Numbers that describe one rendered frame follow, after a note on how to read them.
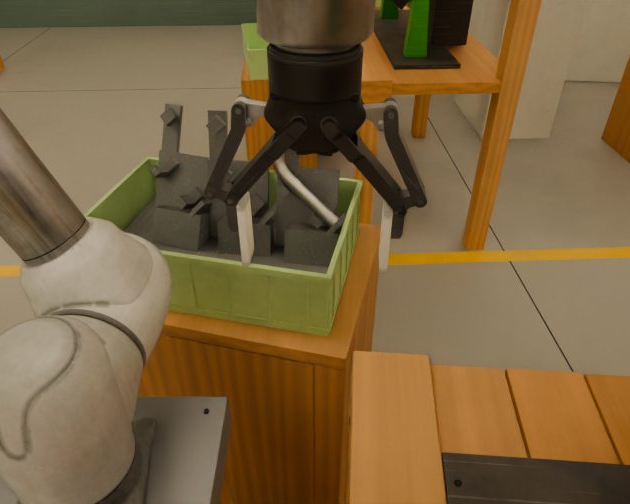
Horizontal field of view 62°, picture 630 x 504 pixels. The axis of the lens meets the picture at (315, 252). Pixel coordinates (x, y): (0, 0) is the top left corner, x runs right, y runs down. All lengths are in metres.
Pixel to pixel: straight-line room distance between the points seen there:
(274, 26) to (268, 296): 0.80
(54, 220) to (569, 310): 2.27
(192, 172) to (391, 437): 0.83
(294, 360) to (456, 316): 1.37
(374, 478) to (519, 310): 1.81
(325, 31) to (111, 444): 0.54
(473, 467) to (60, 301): 0.64
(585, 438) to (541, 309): 1.65
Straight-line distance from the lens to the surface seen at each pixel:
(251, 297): 1.15
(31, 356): 0.67
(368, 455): 0.86
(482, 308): 2.52
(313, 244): 1.25
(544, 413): 1.01
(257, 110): 0.46
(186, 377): 1.36
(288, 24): 0.39
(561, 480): 0.91
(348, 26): 0.40
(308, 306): 1.12
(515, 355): 2.35
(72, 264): 0.77
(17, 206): 0.76
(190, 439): 0.87
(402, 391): 0.94
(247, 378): 1.27
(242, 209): 0.49
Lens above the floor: 1.63
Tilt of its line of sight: 36 degrees down
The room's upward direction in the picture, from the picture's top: straight up
